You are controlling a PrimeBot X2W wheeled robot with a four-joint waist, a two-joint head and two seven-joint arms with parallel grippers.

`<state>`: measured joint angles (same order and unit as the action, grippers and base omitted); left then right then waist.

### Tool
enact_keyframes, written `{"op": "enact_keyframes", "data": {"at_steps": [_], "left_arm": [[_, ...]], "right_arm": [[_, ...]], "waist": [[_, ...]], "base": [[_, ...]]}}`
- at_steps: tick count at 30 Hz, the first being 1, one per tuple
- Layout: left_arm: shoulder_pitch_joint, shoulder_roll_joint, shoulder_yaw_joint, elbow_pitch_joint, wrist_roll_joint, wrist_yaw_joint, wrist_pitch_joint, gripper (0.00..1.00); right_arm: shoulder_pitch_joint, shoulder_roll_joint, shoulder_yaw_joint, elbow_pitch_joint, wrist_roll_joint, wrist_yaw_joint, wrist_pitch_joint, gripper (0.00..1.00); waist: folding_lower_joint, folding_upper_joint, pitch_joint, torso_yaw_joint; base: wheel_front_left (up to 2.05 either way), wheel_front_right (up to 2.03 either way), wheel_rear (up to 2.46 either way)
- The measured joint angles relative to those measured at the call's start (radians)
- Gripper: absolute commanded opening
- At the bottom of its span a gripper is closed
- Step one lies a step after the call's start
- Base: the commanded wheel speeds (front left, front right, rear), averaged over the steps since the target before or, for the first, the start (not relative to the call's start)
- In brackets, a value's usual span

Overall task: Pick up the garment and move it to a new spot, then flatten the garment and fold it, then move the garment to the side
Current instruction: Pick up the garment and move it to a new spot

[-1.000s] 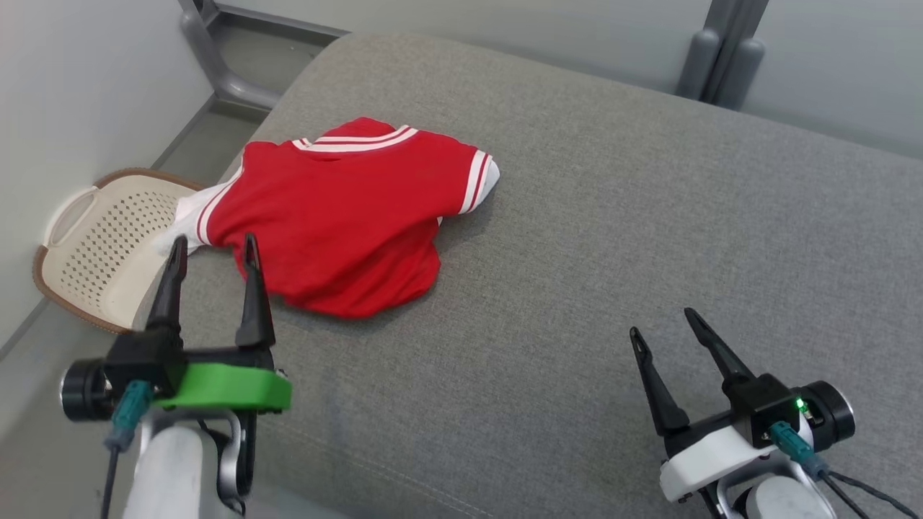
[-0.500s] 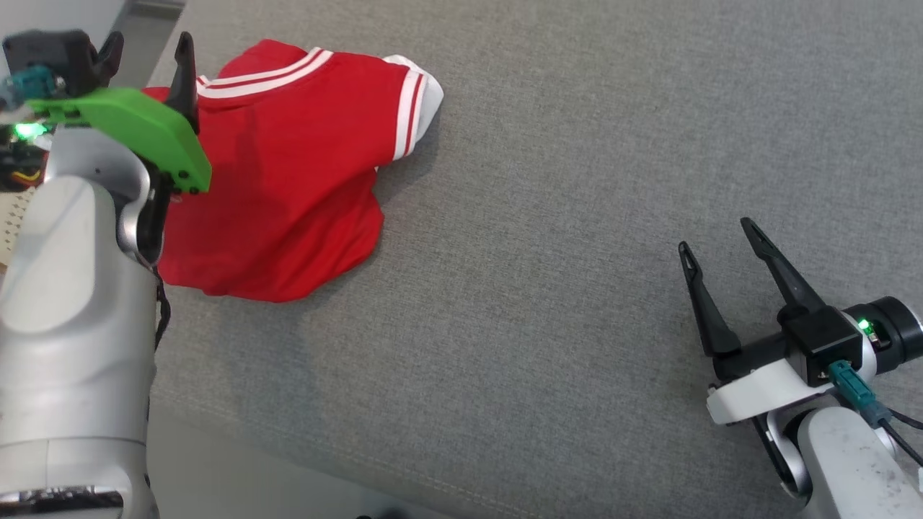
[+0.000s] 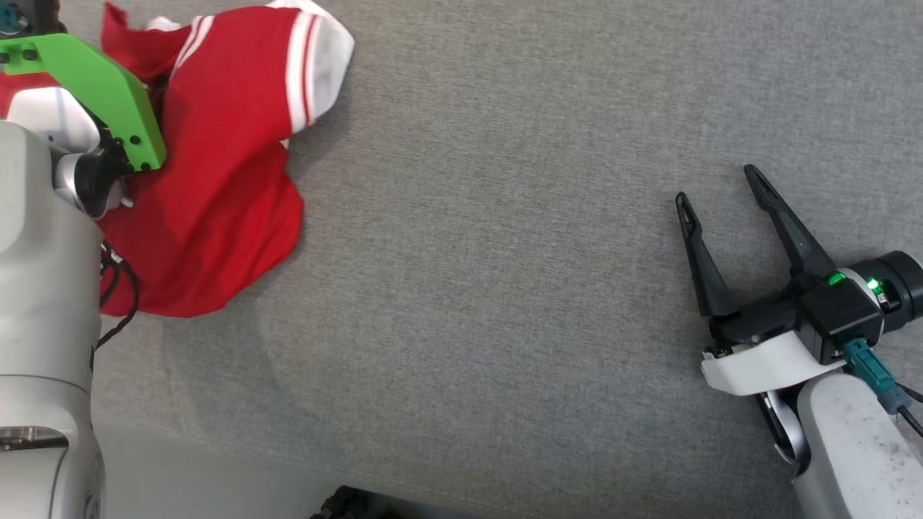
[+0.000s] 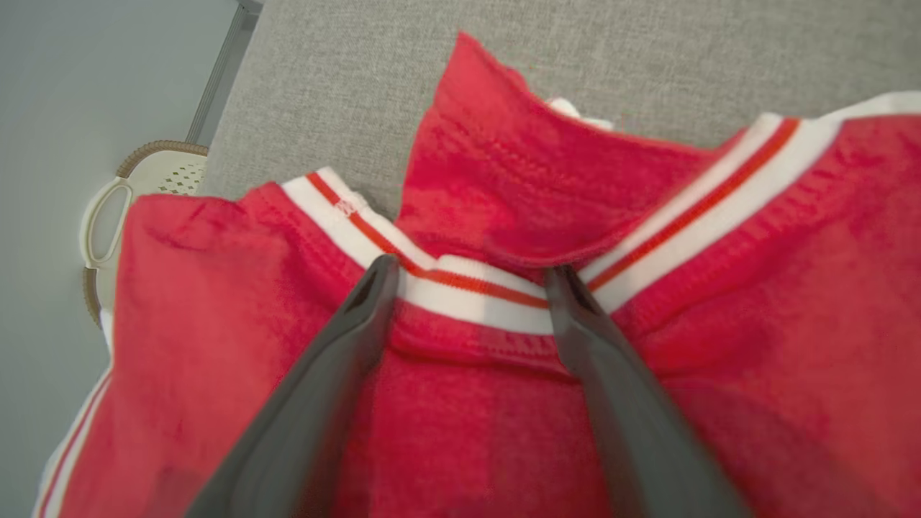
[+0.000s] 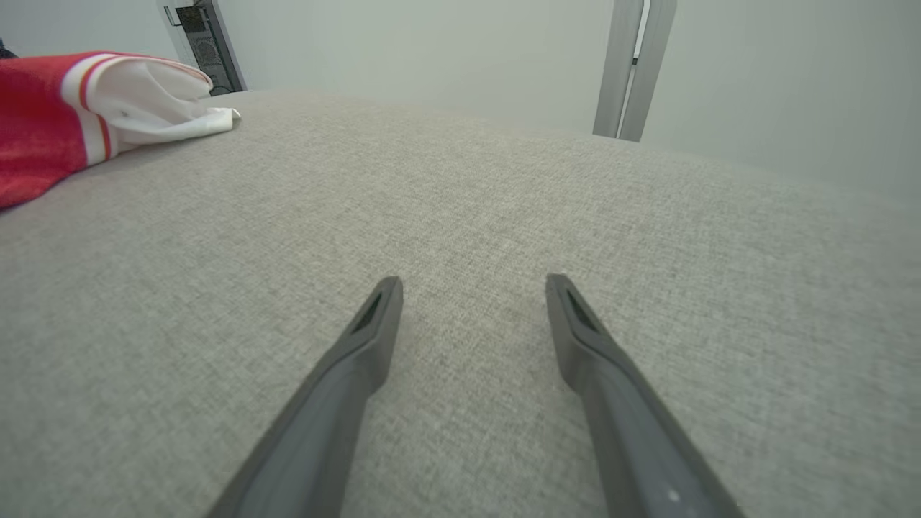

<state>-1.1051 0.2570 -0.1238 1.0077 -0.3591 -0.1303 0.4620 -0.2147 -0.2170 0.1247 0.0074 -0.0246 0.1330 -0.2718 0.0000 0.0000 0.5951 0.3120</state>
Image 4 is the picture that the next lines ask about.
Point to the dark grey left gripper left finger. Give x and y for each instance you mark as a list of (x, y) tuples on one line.
[(316, 403)]

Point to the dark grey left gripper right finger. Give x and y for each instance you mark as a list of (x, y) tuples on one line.
[(626, 417)]

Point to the red jersey with white trim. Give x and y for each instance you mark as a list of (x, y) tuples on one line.
[(755, 324)]

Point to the cream plastic laundry basket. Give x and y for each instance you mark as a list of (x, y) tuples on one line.
[(155, 173)]

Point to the grey fabric sofa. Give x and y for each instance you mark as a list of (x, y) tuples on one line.
[(345, 86)]

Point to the grey metal frame post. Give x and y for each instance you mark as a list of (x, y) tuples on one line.
[(223, 68)]

